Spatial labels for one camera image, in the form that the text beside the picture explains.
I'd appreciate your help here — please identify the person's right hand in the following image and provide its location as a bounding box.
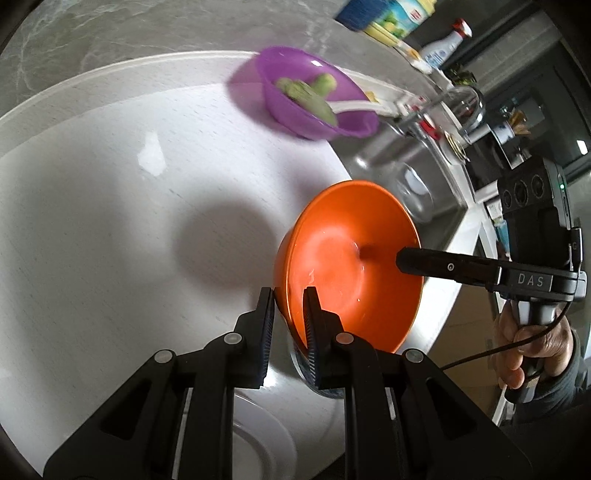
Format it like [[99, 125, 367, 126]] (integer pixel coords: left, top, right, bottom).
[[492, 305, 575, 391]]

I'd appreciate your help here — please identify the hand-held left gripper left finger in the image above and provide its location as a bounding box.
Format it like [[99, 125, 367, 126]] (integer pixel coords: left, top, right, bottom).
[[42, 286, 277, 480]]

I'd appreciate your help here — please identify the steel sink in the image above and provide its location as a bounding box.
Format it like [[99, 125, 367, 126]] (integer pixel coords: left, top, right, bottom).
[[332, 120, 467, 227]]

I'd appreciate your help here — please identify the yellow and blue bag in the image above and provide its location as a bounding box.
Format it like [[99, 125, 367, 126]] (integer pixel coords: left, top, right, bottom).
[[335, 0, 437, 47]]

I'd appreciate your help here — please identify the orange bowl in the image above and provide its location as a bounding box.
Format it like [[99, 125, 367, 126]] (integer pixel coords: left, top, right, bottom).
[[273, 180, 424, 355]]

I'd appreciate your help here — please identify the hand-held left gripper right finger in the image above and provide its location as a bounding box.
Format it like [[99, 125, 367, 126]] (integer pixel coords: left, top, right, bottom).
[[302, 286, 534, 480]]

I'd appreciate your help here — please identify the large white plate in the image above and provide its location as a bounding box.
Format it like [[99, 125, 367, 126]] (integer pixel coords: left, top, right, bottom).
[[178, 390, 298, 480]]

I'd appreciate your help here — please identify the white spray bottle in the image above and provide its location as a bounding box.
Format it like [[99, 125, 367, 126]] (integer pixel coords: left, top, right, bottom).
[[422, 18, 472, 72]]

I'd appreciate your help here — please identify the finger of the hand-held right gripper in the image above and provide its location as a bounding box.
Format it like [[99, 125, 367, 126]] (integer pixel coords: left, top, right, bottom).
[[396, 247, 502, 287]]

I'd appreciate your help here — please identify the green toy vegetable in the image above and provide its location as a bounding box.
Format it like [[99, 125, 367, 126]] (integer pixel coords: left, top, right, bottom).
[[276, 73, 339, 126]]

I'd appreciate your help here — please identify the purple bowl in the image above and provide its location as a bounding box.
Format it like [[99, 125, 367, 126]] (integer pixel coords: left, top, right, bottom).
[[255, 45, 380, 141]]

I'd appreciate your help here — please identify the person's right forearm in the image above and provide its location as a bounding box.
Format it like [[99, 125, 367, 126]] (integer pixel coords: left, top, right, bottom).
[[503, 332, 591, 439]]

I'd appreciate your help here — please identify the white spoon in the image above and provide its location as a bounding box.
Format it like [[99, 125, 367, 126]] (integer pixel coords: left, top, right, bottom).
[[329, 99, 398, 116]]

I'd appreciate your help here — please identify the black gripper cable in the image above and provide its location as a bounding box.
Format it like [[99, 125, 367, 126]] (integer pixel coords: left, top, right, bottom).
[[441, 314, 571, 371]]

